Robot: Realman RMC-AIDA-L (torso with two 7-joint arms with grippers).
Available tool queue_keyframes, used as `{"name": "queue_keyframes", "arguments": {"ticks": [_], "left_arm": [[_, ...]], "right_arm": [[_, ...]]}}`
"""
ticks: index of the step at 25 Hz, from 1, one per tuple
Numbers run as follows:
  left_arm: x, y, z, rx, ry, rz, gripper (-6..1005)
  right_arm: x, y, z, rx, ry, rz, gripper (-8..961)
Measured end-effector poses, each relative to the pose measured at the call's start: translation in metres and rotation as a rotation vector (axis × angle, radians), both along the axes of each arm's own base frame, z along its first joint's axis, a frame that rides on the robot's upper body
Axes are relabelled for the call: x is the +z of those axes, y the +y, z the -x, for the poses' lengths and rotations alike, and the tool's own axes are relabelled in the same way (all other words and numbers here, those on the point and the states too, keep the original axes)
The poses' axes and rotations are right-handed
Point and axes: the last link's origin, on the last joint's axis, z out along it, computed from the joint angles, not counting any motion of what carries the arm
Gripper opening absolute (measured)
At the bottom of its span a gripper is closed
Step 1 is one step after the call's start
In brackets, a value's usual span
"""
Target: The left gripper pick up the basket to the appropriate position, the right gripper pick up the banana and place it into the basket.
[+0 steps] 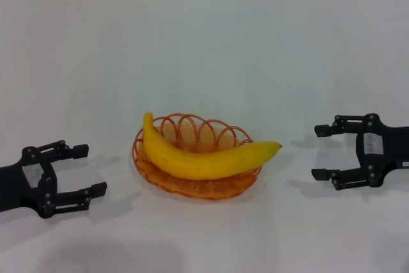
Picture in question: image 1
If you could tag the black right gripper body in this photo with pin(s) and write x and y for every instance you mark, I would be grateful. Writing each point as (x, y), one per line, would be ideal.
(393, 146)

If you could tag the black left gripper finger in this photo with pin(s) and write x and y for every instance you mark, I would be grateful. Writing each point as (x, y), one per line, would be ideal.
(97, 190)
(80, 151)

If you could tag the yellow banana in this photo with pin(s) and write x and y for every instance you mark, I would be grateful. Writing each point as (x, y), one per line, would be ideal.
(191, 164)

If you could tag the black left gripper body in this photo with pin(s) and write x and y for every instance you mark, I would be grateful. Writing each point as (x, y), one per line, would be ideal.
(12, 186)

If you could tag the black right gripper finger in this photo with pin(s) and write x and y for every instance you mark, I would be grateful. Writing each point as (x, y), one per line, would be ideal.
(321, 174)
(324, 130)

